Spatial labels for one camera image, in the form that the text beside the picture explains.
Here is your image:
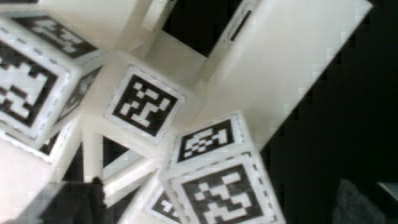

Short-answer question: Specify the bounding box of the white chair back frame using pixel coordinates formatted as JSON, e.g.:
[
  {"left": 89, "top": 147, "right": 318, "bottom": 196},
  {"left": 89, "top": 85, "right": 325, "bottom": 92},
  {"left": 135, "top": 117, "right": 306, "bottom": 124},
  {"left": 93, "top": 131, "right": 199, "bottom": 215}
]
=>
[{"left": 0, "top": 50, "right": 206, "bottom": 222}]

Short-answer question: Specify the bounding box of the white tagged cube nut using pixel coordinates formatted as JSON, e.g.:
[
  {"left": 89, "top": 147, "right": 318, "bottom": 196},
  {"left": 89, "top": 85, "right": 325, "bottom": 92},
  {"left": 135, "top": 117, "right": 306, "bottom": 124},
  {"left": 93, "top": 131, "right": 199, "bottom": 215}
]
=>
[
  {"left": 160, "top": 111, "right": 286, "bottom": 224},
  {"left": 0, "top": 11, "right": 107, "bottom": 147}
]

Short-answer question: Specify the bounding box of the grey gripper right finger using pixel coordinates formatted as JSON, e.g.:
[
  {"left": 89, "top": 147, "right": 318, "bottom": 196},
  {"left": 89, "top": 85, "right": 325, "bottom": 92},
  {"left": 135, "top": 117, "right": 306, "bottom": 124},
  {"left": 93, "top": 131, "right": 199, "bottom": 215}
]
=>
[{"left": 333, "top": 179, "right": 398, "bottom": 224}]

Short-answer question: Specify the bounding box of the white chair seat part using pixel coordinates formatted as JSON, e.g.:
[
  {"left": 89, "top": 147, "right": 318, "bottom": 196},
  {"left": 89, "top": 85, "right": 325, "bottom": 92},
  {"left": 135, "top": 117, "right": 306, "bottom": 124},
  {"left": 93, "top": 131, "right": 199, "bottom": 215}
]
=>
[{"left": 39, "top": 0, "right": 372, "bottom": 150}]

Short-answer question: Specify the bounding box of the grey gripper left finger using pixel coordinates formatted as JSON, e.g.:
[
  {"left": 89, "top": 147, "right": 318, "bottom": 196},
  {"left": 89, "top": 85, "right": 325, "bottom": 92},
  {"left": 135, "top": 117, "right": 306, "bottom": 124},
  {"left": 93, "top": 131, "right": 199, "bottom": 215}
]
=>
[{"left": 0, "top": 176, "right": 114, "bottom": 224}]

